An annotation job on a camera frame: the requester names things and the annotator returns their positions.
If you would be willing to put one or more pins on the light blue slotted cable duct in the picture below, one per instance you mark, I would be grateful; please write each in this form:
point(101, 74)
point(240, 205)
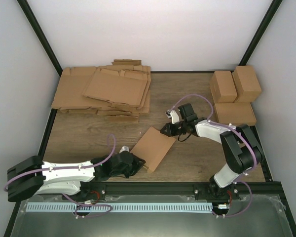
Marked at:
point(121, 207)

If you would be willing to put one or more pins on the stack of flat cardboard sheets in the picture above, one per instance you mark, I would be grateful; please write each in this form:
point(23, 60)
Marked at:
point(120, 91)

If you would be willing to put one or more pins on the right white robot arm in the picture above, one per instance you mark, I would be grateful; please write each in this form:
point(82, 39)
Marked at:
point(241, 148)

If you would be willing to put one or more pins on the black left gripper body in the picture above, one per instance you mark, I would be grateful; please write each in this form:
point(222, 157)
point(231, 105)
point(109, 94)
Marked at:
point(130, 170)

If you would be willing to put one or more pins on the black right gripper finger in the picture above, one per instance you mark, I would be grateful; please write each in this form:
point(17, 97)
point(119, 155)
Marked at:
point(166, 132)
point(166, 127)

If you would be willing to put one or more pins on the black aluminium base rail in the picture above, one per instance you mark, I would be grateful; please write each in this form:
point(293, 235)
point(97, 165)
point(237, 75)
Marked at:
point(200, 190)

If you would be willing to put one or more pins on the right black frame post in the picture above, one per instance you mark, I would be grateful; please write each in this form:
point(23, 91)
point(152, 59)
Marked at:
point(270, 13)

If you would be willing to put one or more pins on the folded cardboard box back left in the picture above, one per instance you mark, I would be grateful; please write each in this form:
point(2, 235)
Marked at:
point(222, 87)

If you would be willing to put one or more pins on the brown cardboard box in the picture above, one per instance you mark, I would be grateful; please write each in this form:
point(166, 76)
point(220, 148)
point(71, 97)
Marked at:
point(152, 148)

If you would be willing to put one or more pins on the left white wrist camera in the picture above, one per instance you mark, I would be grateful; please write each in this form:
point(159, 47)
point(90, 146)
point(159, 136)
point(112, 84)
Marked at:
point(124, 148)

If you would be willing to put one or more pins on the folded cardboard box front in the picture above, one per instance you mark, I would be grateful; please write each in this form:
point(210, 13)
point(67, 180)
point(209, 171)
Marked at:
point(235, 113)

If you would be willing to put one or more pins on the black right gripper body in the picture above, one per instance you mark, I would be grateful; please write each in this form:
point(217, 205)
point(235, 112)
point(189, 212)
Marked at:
point(183, 130)

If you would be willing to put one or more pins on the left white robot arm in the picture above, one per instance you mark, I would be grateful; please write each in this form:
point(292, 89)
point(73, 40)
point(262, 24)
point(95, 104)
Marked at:
point(34, 176)

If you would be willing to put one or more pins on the black frame post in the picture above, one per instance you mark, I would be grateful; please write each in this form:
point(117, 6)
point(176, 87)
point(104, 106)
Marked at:
point(270, 13)
point(40, 34)

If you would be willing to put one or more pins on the left black frame post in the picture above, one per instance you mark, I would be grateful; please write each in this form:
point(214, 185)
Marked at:
point(40, 34)

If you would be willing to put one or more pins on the folded cardboard box back right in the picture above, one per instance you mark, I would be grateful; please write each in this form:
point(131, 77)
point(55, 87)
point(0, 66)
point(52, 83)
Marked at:
point(246, 84)

